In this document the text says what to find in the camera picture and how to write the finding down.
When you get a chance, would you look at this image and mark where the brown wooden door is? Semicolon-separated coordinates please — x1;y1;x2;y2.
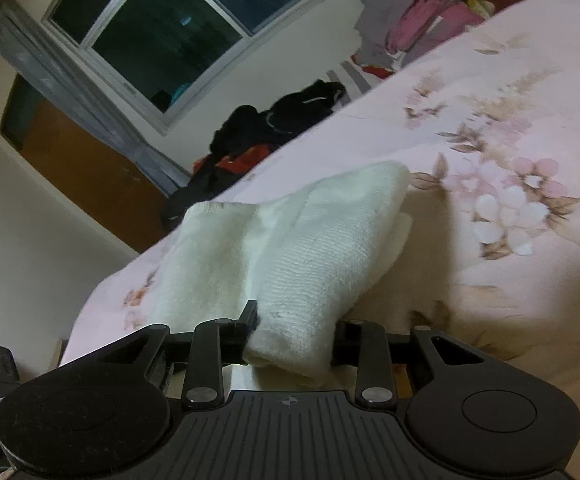
0;75;181;255

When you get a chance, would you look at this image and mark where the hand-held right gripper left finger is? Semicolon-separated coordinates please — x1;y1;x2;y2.
91;300;261;409

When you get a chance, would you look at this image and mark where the white knitted sweater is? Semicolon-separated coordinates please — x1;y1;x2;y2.
152;160;414;387

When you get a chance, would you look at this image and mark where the pink floral bed sheet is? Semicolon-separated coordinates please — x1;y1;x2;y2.
60;0;580;480

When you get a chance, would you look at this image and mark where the pile of black clothes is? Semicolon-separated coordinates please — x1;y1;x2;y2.
161;80;349;232

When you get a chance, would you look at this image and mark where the red cloth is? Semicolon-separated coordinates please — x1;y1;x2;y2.
192;142;277;177

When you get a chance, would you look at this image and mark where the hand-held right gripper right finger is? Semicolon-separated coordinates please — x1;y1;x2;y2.
331;319;491;406

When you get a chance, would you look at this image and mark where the grey curtain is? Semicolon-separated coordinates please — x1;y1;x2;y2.
0;0;191;197

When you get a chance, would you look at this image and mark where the stack of folded clothes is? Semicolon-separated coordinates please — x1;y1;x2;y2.
352;0;496;81

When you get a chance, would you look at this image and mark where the white framed window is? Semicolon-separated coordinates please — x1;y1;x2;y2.
42;0;367;134

